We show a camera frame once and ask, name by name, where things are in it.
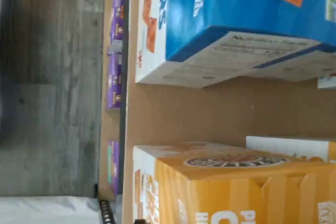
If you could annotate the yellow white pretzel crackers box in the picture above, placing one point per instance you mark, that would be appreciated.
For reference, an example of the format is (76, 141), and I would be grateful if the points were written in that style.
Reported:
(223, 195)

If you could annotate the purple Annie's snack box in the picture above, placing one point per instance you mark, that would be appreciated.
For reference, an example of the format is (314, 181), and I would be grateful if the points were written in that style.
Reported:
(114, 82)
(116, 24)

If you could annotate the purple Annie's box yellow picture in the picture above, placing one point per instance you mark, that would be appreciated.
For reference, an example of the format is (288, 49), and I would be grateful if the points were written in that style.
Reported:
(114, 171)

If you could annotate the blue pretzel crackers box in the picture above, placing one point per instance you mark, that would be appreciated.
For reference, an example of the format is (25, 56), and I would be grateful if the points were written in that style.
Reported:
(210, 11)

